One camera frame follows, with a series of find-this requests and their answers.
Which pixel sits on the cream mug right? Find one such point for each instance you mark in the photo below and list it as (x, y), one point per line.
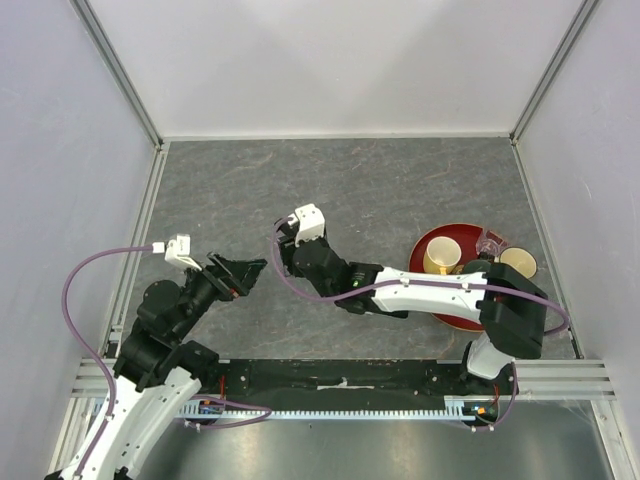
(521, 260)

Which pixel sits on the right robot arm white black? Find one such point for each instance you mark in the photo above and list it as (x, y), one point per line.
(510, 309)

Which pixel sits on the dark green cup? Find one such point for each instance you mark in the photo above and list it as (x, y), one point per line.
(481, 266)

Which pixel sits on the clear plastic wrapper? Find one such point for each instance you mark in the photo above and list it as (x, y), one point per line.
(489, 245)

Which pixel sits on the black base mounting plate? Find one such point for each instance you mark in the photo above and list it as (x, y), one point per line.
(350, 385)

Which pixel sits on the light blue cable duct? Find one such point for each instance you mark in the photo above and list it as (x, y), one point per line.
(198, 410)

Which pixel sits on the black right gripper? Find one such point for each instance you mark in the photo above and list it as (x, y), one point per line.
(287, 246)

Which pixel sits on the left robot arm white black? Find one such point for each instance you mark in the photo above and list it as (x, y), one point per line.
(157, 370)

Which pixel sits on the aluminium frame rail front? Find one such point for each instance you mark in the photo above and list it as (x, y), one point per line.
(538, 380)

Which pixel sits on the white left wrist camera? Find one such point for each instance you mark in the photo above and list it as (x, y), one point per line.
(177, 252)

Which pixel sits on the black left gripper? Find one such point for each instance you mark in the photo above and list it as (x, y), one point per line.
(233, 277)

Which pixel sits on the yellow mug with handle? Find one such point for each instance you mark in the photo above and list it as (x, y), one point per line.
(442, 255)

